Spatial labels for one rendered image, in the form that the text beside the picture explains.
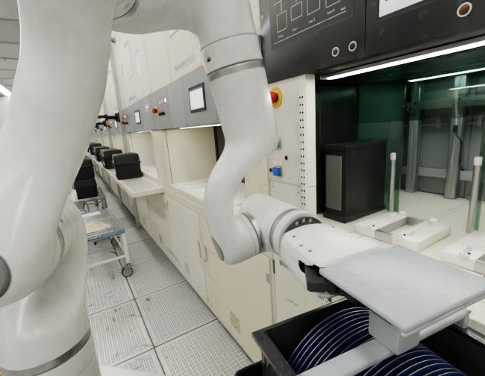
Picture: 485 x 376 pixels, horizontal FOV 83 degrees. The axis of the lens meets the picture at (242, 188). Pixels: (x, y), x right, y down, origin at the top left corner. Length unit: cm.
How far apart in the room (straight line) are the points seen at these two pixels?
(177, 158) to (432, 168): 169
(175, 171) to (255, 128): 189
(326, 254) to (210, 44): 32
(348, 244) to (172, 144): 199
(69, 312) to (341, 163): 93
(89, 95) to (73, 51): 5
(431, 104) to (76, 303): 118
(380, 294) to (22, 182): 41
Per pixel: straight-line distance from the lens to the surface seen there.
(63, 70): 42
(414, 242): 96
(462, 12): 67
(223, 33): 43
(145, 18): 51
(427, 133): 166
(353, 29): 78
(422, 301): 29
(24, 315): 54
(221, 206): 41
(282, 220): 42
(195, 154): 233
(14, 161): 43
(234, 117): 42
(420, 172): 168
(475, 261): 91
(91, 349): 58
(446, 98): 120
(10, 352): 54
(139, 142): 373
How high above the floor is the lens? 127
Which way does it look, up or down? 13 degrees down
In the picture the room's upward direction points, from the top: 4 degrees counter-clockwise
